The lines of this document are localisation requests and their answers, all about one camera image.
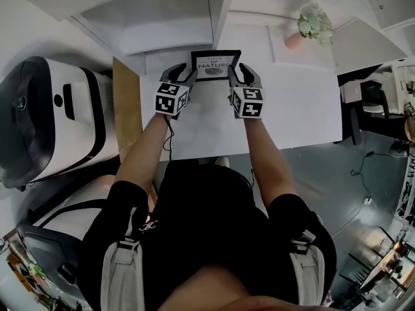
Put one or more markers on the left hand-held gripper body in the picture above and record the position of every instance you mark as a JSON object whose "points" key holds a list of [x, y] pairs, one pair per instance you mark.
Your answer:
{"points": [[168, 97]]}

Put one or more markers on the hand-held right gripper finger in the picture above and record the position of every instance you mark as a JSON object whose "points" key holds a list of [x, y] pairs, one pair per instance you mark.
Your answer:
{"points": [[254, 79], [232, 78]]}

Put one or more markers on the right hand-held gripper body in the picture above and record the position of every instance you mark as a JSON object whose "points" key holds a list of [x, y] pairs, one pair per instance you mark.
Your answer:
{"points": [[249, 104]]}

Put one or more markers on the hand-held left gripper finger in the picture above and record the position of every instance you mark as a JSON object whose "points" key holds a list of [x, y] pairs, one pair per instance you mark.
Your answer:
{"points": [[165, 74], [192, 79]]}

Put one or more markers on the black framed nature picture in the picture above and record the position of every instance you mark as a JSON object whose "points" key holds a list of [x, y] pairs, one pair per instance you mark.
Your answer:
{"points": [[214, 65]]}

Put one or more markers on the person's right forearm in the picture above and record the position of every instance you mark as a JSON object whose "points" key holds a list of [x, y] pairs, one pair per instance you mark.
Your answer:
{"points": [[266, 160]]}

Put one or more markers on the person's left forearm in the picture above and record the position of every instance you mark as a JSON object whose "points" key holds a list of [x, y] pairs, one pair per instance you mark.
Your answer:
{"points": [[142, 160]]}

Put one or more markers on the white table top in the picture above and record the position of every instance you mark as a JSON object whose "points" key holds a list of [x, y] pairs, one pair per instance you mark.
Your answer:
{"points": [[298, 109]]}

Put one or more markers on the brown wooden board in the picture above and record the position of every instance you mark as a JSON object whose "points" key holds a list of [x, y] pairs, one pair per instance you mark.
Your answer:
{"points": [[128, 115]]}

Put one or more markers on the white flat riser board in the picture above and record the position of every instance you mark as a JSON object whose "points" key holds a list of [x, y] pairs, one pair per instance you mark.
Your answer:
{"points": [[301, 53]]}

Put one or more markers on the white shelf cabinet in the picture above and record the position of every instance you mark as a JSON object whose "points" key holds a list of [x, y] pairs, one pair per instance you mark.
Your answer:
{"points": [[155, 18]]}

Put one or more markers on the person's right shoe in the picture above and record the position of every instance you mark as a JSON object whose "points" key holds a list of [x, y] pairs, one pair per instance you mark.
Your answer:
{"points": [[222, 161]]}

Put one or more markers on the pink vase with white flowers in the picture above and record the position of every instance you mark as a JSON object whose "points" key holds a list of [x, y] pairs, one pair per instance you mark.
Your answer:
{"points": [[313, 24]]}

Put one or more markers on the pink box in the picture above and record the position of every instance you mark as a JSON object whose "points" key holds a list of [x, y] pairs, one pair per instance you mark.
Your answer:
{"points": [[351, 93]]}

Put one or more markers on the white and black robot machine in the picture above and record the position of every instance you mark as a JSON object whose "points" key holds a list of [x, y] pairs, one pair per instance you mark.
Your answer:
{"points": [[55, 238], [55, 118]]}

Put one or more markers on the black office chair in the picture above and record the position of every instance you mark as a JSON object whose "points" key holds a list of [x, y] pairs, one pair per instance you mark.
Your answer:
{"points": [[369, 102]]}

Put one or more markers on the person's black t-shirt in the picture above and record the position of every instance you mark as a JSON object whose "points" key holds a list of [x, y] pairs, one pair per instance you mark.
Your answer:
{"points": [[207, 225]]}

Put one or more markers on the white vanity table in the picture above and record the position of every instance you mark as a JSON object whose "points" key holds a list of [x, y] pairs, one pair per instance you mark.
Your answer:
{"points": [[402, 86]]}

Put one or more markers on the person's face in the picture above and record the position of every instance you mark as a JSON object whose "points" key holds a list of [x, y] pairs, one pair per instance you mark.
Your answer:
{"points": [[246, 292]]}

